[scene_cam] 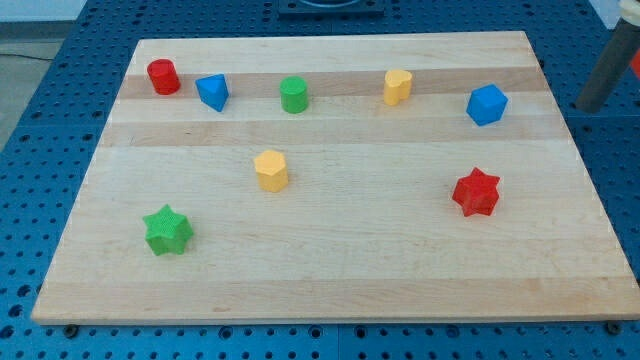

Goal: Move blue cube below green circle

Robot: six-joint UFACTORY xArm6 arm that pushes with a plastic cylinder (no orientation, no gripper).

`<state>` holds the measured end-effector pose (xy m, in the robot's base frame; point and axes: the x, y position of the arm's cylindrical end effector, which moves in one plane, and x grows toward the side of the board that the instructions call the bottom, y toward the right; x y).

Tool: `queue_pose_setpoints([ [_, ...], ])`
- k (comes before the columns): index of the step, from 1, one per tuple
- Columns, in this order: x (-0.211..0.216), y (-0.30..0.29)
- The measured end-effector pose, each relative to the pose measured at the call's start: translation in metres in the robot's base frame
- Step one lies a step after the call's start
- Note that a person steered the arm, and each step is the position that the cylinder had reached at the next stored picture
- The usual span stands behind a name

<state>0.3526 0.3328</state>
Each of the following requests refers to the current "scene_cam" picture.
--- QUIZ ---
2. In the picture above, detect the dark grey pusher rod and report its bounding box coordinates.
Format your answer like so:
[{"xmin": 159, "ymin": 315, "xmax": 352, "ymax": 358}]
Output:
[{"xmin": 575, "ymin": 18, "xmax": 639, "ymax": 113}]

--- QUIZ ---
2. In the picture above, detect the blue cube block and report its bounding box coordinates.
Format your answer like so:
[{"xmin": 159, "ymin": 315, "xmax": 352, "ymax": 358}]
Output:
[{"xmin": 466, "ymin": 84, "xmax": 508, "ymax": 126}]

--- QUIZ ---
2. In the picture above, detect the red star block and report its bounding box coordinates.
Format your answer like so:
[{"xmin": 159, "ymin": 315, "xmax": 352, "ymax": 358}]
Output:
[{"xmin": 452, "ymin": 167, "xmax": 501, "ymax": 217}]

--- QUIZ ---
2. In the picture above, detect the yellow heart block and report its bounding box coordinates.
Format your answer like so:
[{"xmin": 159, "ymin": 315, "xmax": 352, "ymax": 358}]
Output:
[{"xmin": 383, "ymin": 69, "xmax": 413, "ymax": 106}]

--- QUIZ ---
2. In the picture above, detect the wooden board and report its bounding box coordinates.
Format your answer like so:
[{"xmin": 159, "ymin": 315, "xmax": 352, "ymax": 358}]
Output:
[{"xmin": 32, "ymin": 31, "xmax": 639, "ymax": 325}]

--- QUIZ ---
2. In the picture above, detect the green cylinder block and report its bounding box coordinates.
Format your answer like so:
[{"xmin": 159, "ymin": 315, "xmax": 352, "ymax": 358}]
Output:
[{"xmin": 279, "ymin": 76, "xmax": 308, "ymax": 114}]

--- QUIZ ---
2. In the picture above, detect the yellow hexagon block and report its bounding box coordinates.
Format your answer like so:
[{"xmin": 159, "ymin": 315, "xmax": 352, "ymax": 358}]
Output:
[{"xmin": 254, "ymin": 150, "xmax": 289, "ymax": 192}]

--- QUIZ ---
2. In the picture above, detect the blue triangle block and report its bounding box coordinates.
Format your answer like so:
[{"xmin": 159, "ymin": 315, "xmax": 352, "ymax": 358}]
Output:
[{"xmin": 195, "ymin": 74, "xmax": 229, "ymax": 112}]

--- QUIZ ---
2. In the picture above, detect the red cylinder block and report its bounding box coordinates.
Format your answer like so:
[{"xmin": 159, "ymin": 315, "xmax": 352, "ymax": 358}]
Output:
[{"xmin": 146, "ymin": 59, "xmax": 181, "ymax": 95}]

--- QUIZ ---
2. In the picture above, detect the green star block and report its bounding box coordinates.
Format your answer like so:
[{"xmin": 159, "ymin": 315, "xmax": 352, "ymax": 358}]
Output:
[{"xmin": 143, "ymin": 204, "xmax": 194, "ymax": 256}]

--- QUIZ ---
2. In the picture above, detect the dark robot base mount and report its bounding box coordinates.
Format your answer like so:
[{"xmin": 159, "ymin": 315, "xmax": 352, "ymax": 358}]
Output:
[{"xmin": 275, "ymin": 0, "xmax": 385, "ymax": 18}]

